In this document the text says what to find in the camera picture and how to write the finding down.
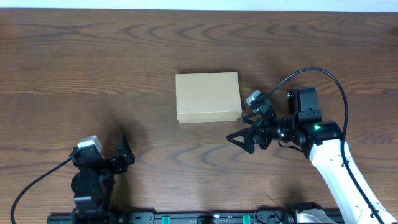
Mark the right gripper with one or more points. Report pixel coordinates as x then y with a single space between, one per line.
259 128

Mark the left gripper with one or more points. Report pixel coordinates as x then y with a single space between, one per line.
125 154

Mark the brown cardboard box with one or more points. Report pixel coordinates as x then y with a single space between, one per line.
207 97

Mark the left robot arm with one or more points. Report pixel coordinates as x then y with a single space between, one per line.
94 184

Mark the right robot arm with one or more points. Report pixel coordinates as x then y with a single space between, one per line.
321 142

